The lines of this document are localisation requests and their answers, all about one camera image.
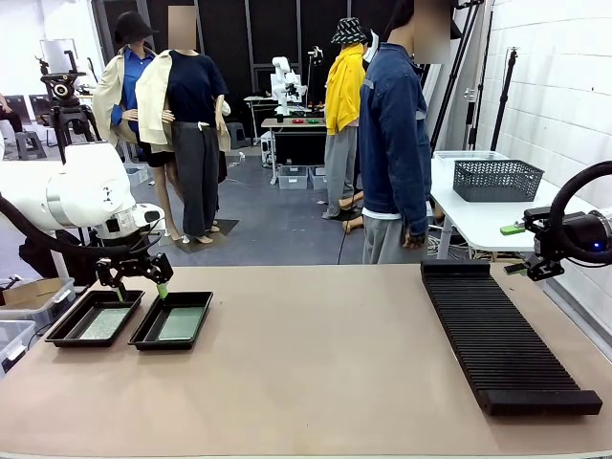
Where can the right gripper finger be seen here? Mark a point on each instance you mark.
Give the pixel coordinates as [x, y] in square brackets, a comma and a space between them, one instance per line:
[542, 268]
[538, 220]

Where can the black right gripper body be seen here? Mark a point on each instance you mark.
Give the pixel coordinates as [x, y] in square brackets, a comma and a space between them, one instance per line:
[588, 236]

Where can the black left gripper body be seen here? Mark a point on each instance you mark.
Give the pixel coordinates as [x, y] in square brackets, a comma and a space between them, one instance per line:
[134, 260]

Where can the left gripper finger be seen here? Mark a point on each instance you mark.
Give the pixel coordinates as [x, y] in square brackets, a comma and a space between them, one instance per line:
[161, 277]
[112, 277]

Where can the black ESD plastic tray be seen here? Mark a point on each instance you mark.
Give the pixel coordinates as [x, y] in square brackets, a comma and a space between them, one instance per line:
[149, 327]
[69, 327]

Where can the person's right forearm denim sleeve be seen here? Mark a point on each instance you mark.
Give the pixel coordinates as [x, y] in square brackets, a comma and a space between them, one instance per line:
[415, 205]

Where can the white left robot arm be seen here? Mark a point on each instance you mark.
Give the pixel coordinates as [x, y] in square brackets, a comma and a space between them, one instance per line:
[86, 186]

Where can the person's right hand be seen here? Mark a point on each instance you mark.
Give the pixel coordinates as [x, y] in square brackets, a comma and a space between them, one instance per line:
[413, 239]

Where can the black bag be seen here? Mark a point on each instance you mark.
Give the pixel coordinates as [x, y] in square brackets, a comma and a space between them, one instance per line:
[72, 268]

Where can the grey woven plastic basket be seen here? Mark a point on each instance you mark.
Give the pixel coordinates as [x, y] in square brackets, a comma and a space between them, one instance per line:
[497, 181]

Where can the large white work table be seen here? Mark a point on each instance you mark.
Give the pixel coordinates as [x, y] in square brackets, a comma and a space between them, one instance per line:
[478, 220]

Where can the clear bin holding cardboard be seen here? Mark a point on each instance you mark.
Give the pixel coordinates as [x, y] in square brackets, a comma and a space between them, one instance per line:
[55, 313]

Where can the brown cardboard box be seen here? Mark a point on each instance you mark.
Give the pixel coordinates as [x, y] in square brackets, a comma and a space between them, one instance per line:
[33, 291]

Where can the clear bin with clutter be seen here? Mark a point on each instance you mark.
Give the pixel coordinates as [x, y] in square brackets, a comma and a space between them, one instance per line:
[138, 176]

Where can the black slotted PCB rack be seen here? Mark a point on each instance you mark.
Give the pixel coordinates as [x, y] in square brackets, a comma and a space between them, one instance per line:
[502, 344]

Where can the shallow clear bin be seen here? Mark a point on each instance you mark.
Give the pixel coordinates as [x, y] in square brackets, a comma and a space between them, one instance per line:
[468, 154]

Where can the clear empty storage bin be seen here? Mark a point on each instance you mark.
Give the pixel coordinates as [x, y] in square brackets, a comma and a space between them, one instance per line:
[14, 342]

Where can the thin black light stand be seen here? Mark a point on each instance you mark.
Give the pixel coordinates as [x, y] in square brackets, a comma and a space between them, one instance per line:
[507, 86]

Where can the black studio stand poles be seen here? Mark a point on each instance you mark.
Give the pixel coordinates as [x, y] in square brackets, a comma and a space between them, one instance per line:
[471, 95]

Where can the grey step stool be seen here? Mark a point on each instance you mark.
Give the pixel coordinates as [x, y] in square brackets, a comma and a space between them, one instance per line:
[235, 134]
[29, 143]

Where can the clear storage bin grey lid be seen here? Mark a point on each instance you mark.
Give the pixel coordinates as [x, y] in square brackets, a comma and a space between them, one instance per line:
[292, 178]
[318, 178]

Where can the person in denim jacket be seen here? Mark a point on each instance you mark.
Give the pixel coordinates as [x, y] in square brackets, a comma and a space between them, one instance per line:
[392, 143]

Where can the mannequin black hat blue shirt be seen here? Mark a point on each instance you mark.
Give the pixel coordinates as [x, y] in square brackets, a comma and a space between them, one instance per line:
[129, 81]

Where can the mannequin navy tee grey trousers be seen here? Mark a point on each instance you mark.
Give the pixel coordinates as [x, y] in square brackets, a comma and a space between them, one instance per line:
[193, 86]

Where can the background table black panel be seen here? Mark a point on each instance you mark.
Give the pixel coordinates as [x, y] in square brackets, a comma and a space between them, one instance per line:
[296, 148]

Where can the background person dark clothes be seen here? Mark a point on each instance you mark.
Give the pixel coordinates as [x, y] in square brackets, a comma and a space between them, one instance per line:
[9, 117]

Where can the mannequin bucket hat yellow hoodie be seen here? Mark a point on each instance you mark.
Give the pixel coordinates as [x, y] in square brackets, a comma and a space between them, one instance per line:
[342, 91]

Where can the small white background robot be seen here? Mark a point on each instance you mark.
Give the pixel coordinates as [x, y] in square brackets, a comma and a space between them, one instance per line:
[282, 67]

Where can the dark mannequin base plate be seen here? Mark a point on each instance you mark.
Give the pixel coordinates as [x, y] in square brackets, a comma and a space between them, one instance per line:
[225, 225]

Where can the black camera tripod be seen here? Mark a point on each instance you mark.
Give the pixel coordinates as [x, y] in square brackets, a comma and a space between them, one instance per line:
[61, 90]

